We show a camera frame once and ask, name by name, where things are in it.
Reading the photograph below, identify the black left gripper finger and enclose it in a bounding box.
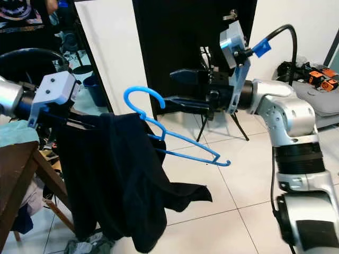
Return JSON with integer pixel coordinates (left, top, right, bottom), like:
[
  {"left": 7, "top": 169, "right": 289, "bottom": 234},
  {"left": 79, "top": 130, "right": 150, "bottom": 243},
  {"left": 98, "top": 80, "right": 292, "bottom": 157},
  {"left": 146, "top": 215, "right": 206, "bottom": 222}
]
[{"left": 64, "top": 114, "right": 104, "bottom": 130}]

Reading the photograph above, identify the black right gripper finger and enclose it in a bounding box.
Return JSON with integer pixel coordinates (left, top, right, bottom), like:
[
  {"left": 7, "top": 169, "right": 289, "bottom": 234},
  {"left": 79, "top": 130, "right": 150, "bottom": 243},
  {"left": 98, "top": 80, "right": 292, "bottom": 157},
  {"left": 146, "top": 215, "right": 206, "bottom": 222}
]
[
  {"left": 169, "top": 68, "right": 215, "bottom": 86},
  {"left": 158, "top": 96, "right": 215, "bottom": 115}
]

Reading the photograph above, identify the blue plastic hanger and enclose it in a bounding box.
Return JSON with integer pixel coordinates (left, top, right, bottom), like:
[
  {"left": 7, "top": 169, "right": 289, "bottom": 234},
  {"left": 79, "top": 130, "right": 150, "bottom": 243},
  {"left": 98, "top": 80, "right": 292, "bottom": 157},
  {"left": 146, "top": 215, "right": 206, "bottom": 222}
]
[{"left": 123, "top": 86, "right": 232, "bottom": 168}]

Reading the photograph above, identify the plain black garment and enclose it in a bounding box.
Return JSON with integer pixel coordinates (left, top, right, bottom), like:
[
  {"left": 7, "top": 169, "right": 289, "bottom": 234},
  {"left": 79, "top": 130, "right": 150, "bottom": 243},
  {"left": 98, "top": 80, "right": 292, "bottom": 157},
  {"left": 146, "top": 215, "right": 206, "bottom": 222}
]
[{"left": 57, "top": 112, "right": 213, "bottom": 253}]

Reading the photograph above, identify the blue bucket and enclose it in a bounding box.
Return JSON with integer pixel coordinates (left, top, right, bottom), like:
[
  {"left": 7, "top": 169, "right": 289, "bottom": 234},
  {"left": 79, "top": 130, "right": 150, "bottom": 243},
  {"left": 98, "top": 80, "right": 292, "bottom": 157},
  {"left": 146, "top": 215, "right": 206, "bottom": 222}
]
[{"left": 83, "top": 74, "right": 105, "bottom": 106}]

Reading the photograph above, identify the black folding chair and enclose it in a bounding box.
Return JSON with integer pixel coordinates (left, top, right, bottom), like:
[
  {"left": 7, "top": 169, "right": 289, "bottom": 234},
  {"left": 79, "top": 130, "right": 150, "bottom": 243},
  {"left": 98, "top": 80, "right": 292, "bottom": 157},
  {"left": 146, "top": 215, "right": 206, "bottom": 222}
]
[{"left": 193, "top": 47, "right": 251, "bottom": 142}]

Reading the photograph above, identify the black door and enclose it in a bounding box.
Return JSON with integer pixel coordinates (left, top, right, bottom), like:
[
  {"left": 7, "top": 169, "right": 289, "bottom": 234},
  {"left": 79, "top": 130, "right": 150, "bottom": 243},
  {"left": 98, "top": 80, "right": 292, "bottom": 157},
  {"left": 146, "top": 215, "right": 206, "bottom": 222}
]
[{"left": 132, "top": 0, "right": 258, "bottom": 118}]

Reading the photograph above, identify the teal cloth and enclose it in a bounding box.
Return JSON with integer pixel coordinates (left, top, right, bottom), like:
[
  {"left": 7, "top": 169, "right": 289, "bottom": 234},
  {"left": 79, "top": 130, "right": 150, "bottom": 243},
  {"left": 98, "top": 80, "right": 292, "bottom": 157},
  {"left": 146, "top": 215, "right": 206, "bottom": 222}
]
[{"left": 0, "top": 120, "right": 41, "bottom": 150}]

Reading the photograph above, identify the dark wooden table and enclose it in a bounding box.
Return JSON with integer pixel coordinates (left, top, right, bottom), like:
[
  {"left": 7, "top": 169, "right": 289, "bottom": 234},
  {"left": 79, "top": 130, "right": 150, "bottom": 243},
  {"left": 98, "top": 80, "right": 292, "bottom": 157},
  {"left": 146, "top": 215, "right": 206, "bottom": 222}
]
[{"left": 0, "top": 139, "right": 76, "bottom": 252}]

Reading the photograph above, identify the grey upholstered ottoman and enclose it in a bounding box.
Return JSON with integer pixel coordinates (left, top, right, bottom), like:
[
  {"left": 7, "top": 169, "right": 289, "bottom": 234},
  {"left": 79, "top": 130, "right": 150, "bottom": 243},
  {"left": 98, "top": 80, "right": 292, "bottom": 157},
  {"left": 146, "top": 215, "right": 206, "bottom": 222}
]
[{"left": 291, "top": 79, "right": 339, "bottom": 131}]

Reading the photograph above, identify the person in black printed shirt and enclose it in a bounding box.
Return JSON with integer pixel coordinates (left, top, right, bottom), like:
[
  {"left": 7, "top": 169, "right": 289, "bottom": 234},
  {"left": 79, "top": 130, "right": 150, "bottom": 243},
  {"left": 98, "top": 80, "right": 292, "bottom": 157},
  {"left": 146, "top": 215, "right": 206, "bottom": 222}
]
[{"left": 0, "top": 0, "right": 69, "bottom": 39}]

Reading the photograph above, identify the grey crumpled cloth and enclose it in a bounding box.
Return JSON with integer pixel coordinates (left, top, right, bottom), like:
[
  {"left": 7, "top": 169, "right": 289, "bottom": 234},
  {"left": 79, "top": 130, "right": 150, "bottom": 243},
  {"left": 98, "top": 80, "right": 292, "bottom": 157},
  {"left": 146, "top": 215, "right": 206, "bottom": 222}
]
[{"left": 64, "top": 233, "right": 118, "bottom": 254}]

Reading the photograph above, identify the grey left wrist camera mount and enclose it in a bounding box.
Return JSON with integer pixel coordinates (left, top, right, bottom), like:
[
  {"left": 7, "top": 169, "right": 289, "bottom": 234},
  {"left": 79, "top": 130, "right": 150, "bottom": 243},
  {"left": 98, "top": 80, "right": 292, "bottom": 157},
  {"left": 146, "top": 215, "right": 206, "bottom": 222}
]
[{"left": 26, "top": 70, "right": 83, "bottom": 129}]

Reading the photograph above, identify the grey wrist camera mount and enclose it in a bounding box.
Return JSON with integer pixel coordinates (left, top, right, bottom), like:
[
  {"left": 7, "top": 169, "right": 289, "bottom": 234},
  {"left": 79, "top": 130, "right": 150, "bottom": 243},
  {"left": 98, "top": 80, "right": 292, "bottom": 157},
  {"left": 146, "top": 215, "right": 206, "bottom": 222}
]
[
  {"left": 219, "top": 20, "right": 254, "bottom": 114},
  {"left": 26, "top": 70, "right": 83, "bottom": 129}
]

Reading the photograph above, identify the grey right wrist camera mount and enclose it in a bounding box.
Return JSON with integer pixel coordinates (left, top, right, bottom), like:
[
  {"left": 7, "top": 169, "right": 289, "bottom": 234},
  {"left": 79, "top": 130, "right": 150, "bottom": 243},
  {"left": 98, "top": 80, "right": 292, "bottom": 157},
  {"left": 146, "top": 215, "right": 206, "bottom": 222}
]
[{"left": 219, "top": 20, "right": 254, "bottom": 114}]

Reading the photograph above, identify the metal door handle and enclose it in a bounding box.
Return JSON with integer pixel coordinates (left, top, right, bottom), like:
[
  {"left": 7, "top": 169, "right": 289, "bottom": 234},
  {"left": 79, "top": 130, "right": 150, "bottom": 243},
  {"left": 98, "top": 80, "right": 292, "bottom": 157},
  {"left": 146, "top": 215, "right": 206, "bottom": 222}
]
[{"left": 224, "top": 9, "right": 239, "bottom": 21}]

